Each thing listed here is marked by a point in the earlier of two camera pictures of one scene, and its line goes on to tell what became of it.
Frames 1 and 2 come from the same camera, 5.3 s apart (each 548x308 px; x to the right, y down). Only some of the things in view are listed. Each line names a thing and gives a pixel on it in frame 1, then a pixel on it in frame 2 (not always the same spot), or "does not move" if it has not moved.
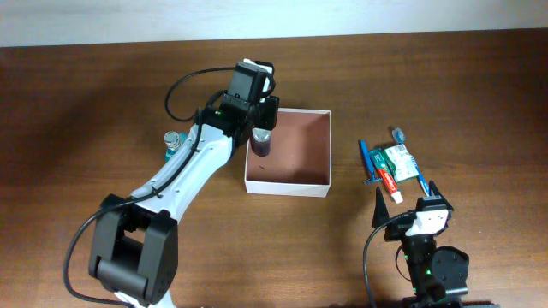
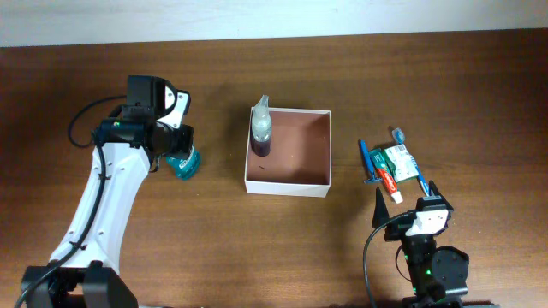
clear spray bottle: (260, 141) does not move
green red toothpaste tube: (378, 158) does not move
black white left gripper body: (265, 111) to (179, 139)
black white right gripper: (398, 227) does not move
